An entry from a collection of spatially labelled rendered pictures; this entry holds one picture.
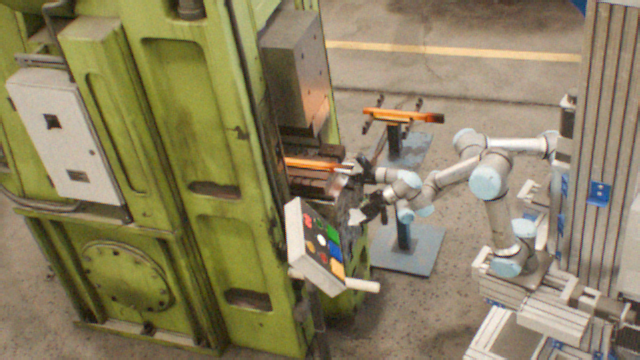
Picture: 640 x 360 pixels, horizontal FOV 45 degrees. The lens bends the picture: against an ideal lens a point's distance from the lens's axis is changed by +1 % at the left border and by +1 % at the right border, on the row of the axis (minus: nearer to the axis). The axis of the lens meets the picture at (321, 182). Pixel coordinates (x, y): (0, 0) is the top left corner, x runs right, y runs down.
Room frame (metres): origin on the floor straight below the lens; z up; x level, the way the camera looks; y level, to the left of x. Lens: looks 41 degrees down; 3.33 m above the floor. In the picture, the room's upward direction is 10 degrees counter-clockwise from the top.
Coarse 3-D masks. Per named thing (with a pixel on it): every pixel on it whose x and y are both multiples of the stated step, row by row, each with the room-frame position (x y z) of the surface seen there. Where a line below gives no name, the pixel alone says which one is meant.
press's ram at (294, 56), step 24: (288, 24) 2.85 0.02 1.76; (312, 24) 2.84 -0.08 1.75; (264, 48) 2.70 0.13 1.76; (288, 48) 2.66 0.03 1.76; (312, 48) 2.81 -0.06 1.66; (288, 72) 2.67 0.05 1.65; (312, 72) 2.77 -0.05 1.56; (288, 96) 2.67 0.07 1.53; (312, 96) 2.74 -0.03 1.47; (288, 120) 2.69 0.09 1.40; (312, 120) 2.69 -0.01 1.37
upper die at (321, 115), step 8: (320, 112) 2.78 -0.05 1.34; (328, 112) 2.86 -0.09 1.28; (320, 120) 2.77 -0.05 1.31; (280, 128) 2.76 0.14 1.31; (288, 128) 2.75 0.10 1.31; (296, 128) 2.73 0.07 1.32; (304, 128) 2.71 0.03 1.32; (312, 128) 2.69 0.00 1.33; (296, 136) 2.73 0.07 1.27; (304, 136) 2.71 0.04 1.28; (312, 136) 2.70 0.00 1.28
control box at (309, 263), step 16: (288, 208) 2.38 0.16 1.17; (304, 208) 2.36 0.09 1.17; (288, 224) 2.29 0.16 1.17; (304, 224) 2.25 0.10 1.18; (288, 240) 2.20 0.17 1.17; (304, 240) 2.15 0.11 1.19; (304, 256) 2.07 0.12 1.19; (320, 256) 2.13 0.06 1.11; (304, 272) 2.07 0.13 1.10; (320, 272) 2.07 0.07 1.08; (320, 288) 2.07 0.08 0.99; (336, 288) 2.07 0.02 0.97
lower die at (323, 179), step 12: (288, 156) 2.95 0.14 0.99; (300, 156) 2.94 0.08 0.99; (312, 156) 2.92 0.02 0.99; (324, 156) 2.90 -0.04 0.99; (288, 168) 2.86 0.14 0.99; (300, 168) 2.84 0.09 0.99; (312, 168) 2.82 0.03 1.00; (324, 168) 2.80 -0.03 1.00; (300, 180) 2.77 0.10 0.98; (312, 180) 2.75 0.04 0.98; (324, 180) 2.74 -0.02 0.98; (324, 192) 2.69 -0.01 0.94
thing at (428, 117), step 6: (366, 108) 3.21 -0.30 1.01; (372, 108) 3.20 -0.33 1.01; (378, 114) 3.16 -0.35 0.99; (384, 114) 3.15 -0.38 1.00; (390, 114) 3.13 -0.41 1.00; (396, 114) 3.12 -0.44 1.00; (402, 114) 3.10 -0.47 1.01; (408, 114) 3.10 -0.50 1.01; (414, 114) 3.09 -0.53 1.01; (420, 114) 3.08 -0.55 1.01; (426, 114) 3.06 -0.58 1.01; (432, 114) 3.04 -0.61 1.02; (438, 114) 3.04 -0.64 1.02; (426, 120) 3.04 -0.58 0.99; (432, 120) 3.04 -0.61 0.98; (438, 120) 3.03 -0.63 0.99
